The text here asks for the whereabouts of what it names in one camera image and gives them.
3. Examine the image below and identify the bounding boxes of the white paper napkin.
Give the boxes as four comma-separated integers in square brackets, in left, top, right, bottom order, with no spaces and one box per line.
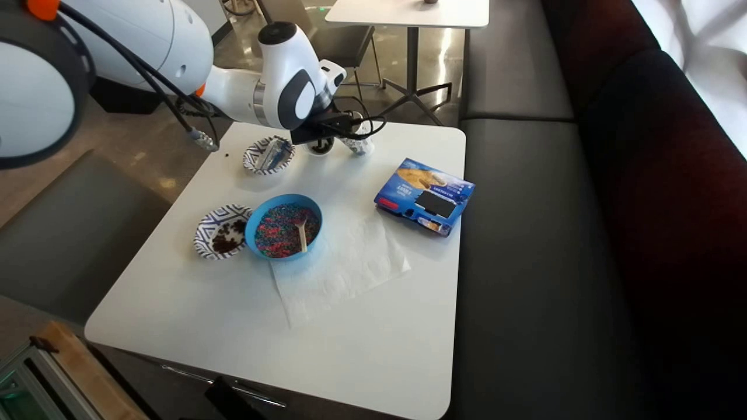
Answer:
[264,206,416,331]

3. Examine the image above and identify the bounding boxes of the black bench sofa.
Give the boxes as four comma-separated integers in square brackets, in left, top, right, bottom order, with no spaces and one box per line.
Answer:
[456,0,747,420]

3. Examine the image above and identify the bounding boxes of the patterned paper bowl with packets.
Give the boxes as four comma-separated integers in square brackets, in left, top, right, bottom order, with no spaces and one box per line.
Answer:
[243,134,299,178]

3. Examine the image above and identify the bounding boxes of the grey padded stool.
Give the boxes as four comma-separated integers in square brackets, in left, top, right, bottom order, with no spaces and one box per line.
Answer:
[0,150,172,324]

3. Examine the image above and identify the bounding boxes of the wooden workbench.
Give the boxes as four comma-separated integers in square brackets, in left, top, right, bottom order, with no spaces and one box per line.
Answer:
[30,318,148,420]

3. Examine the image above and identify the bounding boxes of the white side table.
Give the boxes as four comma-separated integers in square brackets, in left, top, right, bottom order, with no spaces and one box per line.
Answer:
[323,0,493,120]

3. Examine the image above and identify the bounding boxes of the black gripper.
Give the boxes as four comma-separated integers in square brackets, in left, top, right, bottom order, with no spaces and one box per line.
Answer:
[288,113,369,150]

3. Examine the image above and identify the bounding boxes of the black clamp mount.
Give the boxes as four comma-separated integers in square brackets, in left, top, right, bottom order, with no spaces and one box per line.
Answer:
[205,377,270,420]

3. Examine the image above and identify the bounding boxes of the dark chocolate pieces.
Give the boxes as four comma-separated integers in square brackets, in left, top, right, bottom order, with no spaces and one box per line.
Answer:
[207,220,250,254]

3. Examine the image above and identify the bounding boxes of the grey metal device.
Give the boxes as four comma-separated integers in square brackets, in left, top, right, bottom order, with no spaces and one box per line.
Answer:
[0,346,79,420]

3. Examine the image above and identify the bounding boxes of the colourful candy pile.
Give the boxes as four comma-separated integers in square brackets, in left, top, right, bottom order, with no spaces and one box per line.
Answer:
[255,203,320,257]

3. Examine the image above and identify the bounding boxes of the wooden spoon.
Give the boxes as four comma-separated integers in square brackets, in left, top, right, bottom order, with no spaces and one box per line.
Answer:
[291,215,313,253]

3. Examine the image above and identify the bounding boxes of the silver foil packet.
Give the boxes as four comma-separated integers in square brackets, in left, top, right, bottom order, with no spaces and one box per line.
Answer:
[251,139,291,174]

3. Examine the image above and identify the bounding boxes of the patterned paper bowl with chocolate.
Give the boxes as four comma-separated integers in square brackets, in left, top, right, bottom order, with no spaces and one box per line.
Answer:
[190,203,255,265]

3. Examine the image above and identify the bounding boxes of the blue snack box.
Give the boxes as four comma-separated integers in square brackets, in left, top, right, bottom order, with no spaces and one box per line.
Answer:
[374,157,475,238]

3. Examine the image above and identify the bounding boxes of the blue plastic bowl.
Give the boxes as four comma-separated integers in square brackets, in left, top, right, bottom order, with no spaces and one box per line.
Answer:
[243,192,326,265]

